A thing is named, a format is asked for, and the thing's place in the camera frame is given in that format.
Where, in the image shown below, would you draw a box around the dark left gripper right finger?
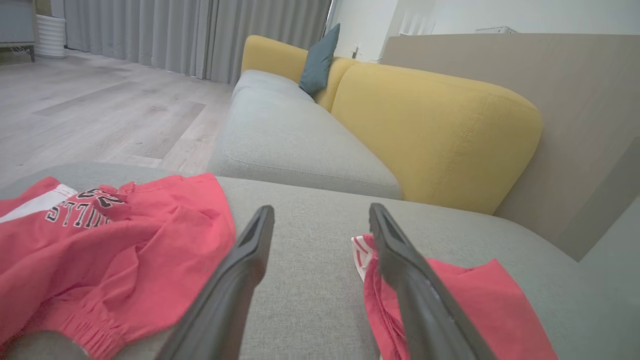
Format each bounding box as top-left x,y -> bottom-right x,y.
368,202 -> 499,360

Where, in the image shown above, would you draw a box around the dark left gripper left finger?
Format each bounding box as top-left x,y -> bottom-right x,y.
155,204 -> 276,360

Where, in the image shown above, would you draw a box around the red basketball jersey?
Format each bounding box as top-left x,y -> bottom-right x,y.
351,232 -> 559,360

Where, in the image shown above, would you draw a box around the red basketball shorts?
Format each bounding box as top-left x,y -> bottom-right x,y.
0,172 -> 237,357

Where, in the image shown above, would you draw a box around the grey sofa seat cushion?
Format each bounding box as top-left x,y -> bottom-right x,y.
231,69 -> 317,103
207,87 -> 402,201

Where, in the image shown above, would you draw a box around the yellow sofa back cushion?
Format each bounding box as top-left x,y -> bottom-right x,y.
241,34 -> 357,113
330,62 -> 544,216

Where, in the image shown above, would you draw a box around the teal throw pillow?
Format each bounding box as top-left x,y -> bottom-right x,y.
299,23 -> 341,97

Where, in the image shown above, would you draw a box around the grey pleated curtain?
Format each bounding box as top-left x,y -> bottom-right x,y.
63,0 -> 334,86

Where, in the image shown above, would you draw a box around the beige partition board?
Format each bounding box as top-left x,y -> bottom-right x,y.
379,32 -> 640,263

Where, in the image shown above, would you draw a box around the white ribbed appliance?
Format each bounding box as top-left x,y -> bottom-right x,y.
34,14 -> 67,60

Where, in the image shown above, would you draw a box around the grey cabinet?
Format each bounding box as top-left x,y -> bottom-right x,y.
0,0 -> 38,64

